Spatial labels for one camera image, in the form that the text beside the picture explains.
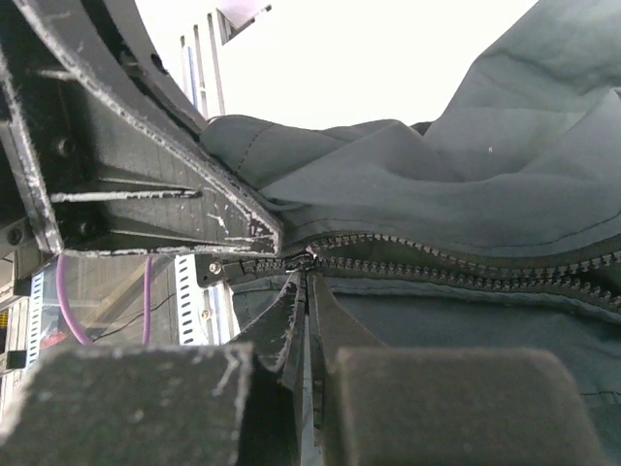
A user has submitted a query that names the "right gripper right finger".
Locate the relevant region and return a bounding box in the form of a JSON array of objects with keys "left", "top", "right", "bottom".
[{"left": 310, "top": 274, "right": 606, "bottom": 465}]

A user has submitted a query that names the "dark grey zip jacket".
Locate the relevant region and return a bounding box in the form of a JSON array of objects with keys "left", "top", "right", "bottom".
[{"left": 201, "top": 1, "right": 620, "bottom": 465}]

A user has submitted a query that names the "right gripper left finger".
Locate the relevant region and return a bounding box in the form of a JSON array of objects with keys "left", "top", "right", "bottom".
[{"left": 1, "top": 273, "right": 306, "bottom": 465}]

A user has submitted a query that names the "slotted grey cable duct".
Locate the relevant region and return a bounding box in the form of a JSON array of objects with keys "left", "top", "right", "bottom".
[{"left": 26, "top": 254, "right": 229, "bottom": 363}]

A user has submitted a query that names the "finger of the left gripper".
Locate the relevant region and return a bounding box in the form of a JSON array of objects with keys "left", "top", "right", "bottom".
[
  {"left": 86, "top": 0, "right": 207, "bottom": 134},
  {"left": 1, "top": 1, "right": 282, "bottom": 256}
]

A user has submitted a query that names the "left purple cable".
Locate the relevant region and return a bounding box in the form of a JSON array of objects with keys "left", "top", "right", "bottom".
[{"left": 55, "top": 254, "right": 154, "bottom": 347}]

